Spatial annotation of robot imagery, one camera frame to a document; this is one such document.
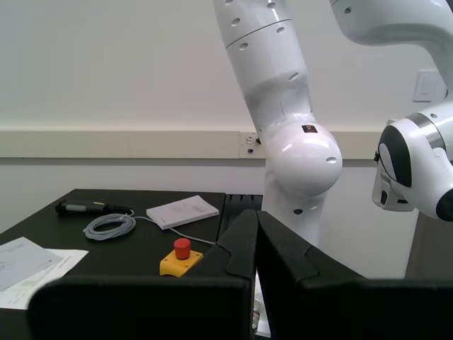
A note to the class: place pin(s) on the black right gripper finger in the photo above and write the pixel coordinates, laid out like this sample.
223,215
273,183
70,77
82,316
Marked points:
283,255
240,248

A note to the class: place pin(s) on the white booklet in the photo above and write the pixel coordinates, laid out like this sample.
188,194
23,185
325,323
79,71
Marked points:
182,212

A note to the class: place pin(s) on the yellow red emergency stop button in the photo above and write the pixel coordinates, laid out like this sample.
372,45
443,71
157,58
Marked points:
180,260

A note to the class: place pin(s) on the white wall outlet plate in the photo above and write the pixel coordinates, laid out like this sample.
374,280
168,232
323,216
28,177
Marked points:
249,143

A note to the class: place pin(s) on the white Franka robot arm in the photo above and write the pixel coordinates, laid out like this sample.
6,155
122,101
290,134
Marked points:
304,159

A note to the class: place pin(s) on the black grey handheld enabling device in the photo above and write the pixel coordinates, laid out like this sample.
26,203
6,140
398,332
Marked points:
81,206

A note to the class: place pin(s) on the grey cabinet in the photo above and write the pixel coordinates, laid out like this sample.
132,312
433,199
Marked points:
431,248

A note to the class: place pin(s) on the white printed paper sheet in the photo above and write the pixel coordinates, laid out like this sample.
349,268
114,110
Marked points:
21,262
67,260

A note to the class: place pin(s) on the white wall light switch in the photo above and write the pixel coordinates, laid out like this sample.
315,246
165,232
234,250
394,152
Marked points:
428,86

